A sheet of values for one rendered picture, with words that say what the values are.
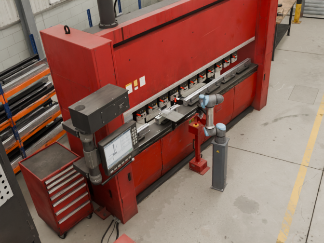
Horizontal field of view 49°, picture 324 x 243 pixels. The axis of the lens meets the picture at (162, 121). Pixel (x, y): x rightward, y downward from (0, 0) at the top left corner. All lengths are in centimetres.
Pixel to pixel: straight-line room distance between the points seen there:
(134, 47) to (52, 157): 153
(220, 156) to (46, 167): 207
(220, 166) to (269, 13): 249
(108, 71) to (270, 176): 282
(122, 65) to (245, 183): 238
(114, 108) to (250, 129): 333
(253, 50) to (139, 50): 264
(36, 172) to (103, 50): 155
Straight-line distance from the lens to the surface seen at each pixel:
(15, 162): 528
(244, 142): 571
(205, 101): 404
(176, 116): 448
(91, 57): 325
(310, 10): 1129
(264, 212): 469
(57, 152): 424
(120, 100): 315
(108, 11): 363
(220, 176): 471
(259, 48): 602
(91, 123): 297
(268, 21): 581
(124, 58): 378
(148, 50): 401
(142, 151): 434
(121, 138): 329
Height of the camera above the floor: 345
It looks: 34 degrees down
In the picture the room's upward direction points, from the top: 5 degrees counter-clockwise
